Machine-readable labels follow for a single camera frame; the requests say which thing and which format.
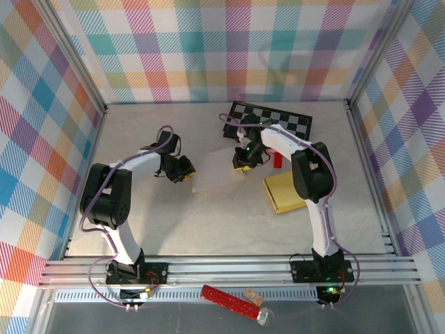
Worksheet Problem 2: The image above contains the yellow and white paper box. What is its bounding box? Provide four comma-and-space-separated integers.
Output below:
261, 170, 309, 215

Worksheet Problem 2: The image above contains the black and grey checkerboard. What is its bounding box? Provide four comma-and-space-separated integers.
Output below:
222, 100, 313, 142

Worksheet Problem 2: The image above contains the brown paper tag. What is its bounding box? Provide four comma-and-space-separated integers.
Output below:
244, 287, 264, 305

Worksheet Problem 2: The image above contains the red glitter toy microphone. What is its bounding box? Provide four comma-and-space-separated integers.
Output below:
200, 284, 275, 328

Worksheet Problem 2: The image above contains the black right controller board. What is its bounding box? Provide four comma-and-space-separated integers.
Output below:
315, 285, 342, 304

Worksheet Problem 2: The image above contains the aluminium table side rail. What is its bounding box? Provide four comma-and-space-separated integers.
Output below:
346, 102, 399, 257
62, 104, 109, 260

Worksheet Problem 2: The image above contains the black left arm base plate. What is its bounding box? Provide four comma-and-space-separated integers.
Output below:
105, 261, 170, 286

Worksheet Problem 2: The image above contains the aluminium front rail frame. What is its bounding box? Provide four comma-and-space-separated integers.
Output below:
38, 255, 423, 288

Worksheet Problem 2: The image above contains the slotted grey cable duct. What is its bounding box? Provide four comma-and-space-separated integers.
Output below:
54, 289, 321, 303

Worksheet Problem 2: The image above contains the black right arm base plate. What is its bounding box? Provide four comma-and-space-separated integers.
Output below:
289, 258, 356, 284

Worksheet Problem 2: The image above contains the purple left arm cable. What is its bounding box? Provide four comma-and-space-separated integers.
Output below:
79, 125, 175, 310

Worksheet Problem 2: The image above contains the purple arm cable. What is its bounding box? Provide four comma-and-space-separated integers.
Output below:
218, 111, 362, 309
79, 125, 175, 310

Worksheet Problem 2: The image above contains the aluminium corner post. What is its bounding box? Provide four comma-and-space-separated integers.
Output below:
346, 0, 420, 107
33, 0, 108, 116

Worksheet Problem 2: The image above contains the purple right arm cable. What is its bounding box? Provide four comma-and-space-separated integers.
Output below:
218, 111, 362, 309

